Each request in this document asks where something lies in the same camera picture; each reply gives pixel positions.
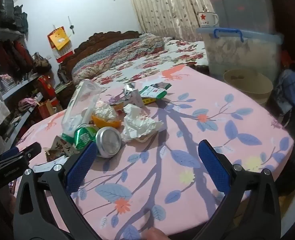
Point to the small silver foil wrapper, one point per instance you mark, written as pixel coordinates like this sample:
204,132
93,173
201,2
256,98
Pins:
135,96

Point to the hanging key ornament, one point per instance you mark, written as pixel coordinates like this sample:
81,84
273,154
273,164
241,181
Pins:
72,27

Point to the dark brown door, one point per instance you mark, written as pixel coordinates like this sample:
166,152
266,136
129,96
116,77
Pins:
285,10

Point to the orange peel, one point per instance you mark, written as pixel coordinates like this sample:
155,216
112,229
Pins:
107,124

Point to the red gift box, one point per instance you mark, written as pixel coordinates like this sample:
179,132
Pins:
46,87

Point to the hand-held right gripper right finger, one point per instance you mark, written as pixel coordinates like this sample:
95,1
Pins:
213,166

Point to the long yellow box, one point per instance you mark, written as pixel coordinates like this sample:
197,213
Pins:
150,101

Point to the green snack packet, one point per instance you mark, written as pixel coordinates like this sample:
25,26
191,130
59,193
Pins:
153,91

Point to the pink printed blanket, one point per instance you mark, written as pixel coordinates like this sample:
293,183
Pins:
187,130

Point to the large white tissue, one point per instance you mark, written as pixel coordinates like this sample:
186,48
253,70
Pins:
137,125

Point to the black bag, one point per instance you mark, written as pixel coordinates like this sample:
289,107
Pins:
5,10

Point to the clear plastic bottle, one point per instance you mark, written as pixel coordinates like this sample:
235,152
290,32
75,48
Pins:
80,105

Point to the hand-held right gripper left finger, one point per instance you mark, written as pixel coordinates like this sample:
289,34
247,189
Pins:
81,162

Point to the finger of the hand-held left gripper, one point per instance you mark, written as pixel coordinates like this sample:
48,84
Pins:
10,152
32,148

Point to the red and yellow wall calendar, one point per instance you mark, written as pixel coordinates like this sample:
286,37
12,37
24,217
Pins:
60,38

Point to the red clothes pile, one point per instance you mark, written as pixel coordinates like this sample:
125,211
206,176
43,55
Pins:
12,57

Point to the white floral bed sheet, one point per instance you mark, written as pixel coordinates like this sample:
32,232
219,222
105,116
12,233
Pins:
162,60

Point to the white enamel mug red star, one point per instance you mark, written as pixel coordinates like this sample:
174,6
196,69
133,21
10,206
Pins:
207,20

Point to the middle clear storage box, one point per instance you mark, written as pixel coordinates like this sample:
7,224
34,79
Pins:
237,5

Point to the brown printed carton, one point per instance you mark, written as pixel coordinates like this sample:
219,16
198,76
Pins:
62,148

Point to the dark grey bag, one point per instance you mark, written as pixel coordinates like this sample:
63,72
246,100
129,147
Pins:
21,20

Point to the carved wooden headboard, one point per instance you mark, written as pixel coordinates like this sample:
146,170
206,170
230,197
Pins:
87,42

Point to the brown handbag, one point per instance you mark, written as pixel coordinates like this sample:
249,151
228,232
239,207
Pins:
41,63

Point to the floral quilt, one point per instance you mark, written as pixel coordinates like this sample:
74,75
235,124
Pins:
112,55

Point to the beige waste bin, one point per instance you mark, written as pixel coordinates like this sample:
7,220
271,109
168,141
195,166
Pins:
247,92

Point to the grey shelf unit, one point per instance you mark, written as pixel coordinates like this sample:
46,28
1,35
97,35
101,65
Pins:
12,33

